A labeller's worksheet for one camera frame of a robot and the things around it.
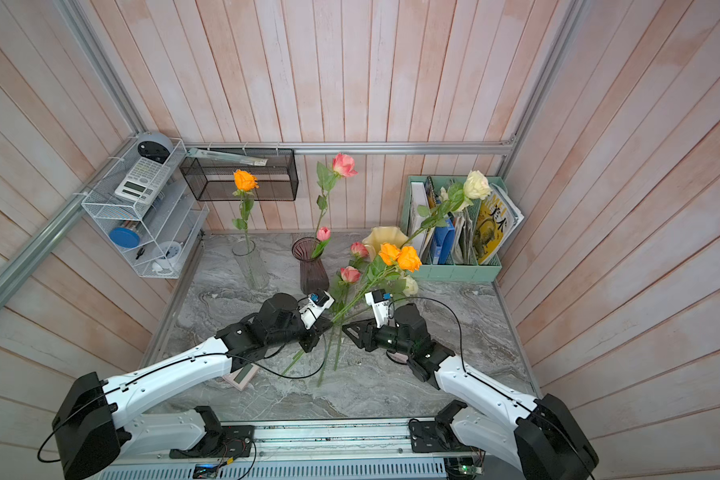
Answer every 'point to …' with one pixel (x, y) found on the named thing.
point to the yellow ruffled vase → (382, 235)
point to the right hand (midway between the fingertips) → (347, 326)
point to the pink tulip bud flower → (323, 236)
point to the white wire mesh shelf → (167, 229)
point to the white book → (421, 223)
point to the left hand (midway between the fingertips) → (327, 326)
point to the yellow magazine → (496, 219)
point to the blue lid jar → (124, 237)
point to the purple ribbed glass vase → (313, 273)
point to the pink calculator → (241, 377)
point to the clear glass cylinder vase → (251, 264)
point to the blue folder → (443, 242)
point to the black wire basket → (212, 179)
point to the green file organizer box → (456, 226)
